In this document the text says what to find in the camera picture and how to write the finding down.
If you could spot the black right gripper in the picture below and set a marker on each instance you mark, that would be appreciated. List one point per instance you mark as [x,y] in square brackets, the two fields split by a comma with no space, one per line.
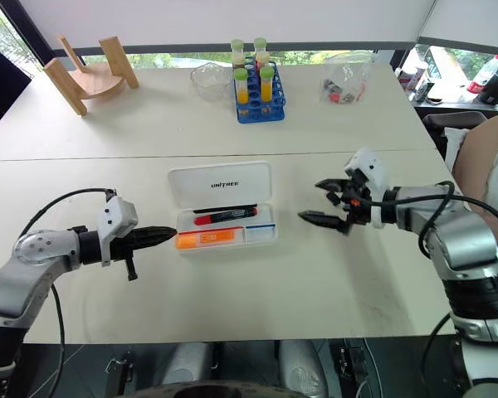
[349,215]

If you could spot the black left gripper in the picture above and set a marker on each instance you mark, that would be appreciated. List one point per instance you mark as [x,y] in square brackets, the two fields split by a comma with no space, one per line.
[123,248]

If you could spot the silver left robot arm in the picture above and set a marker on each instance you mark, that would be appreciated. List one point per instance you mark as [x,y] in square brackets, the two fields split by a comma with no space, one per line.
[37,248]

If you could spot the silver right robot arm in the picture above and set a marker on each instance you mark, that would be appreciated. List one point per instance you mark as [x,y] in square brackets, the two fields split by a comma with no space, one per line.
[460,244]

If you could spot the red marker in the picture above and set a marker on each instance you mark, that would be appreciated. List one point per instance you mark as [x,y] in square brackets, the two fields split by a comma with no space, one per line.
[205,219]

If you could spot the black marker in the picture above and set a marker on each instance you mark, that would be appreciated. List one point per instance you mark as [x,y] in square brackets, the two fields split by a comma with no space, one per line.
[224,208]

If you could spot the white Unitree pencil case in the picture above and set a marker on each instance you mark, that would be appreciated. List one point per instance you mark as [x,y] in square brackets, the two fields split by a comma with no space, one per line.
[220,184]

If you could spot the orange eraser block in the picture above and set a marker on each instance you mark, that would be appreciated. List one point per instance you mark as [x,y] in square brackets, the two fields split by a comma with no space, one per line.
[191,241]

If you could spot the blue test tube rack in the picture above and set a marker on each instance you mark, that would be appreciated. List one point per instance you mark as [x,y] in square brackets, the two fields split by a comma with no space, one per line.
[259,115]

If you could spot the clear plastic bag with parts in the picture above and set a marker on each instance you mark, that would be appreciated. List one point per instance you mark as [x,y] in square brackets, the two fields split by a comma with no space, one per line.
[344,79]

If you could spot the green-capped tube orange liquid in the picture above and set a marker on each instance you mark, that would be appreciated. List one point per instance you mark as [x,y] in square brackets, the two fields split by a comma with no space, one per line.
[241,87]
[267,85]

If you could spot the silver left robot leg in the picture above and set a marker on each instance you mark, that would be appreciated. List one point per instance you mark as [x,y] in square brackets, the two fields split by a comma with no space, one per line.
[188,365]

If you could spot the silver robot leg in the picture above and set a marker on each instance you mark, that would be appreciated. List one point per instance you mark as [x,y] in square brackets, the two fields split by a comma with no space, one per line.
[188,365]
[301,367]

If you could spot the black office chair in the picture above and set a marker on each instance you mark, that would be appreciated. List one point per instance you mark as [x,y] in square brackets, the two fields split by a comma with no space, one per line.
[448,120]

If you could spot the person in white shirt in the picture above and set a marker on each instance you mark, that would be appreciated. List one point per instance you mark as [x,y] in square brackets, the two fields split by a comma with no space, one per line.
[477,166]

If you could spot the tan-capped tube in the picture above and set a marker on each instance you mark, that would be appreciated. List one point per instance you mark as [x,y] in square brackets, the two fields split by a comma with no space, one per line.
[262,59]

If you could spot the white cup with red label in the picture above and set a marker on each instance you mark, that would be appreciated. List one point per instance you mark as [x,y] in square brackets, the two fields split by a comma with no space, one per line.
[413,72]

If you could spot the dark rounded robot torso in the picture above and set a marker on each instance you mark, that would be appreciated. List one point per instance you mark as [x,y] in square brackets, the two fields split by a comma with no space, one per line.
[216,390]

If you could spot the clear plastic bowl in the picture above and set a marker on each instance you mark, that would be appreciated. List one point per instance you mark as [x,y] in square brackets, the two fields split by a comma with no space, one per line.
[211,83]

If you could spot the silver right robot leg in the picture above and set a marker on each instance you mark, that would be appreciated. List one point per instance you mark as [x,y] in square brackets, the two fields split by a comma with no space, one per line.
[301,367]

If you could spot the wooden curved stand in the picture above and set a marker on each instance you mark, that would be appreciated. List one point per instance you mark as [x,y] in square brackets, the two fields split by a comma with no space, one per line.
[95,81]

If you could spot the green-capped tube pale contents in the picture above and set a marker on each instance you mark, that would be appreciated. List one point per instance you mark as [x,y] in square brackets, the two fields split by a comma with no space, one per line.
[260,43]

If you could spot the green-capped tube brown contents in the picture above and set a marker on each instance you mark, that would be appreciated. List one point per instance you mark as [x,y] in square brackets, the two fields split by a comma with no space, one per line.
[237,51]

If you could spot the red-labelled cola bottle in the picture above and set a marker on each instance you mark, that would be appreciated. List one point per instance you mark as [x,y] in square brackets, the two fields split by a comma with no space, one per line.
[483,76]

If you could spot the black monitor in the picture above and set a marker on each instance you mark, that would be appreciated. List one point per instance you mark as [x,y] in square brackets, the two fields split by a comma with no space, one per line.
[0,91]

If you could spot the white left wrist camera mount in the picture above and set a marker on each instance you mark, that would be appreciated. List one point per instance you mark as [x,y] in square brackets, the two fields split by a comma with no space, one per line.
[116,217]

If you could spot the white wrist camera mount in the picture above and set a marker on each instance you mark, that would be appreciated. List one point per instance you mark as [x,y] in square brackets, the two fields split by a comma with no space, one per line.
[116,217]
[371,166]

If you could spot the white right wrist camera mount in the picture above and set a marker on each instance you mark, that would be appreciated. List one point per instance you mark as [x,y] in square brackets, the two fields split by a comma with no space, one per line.
[371,166]

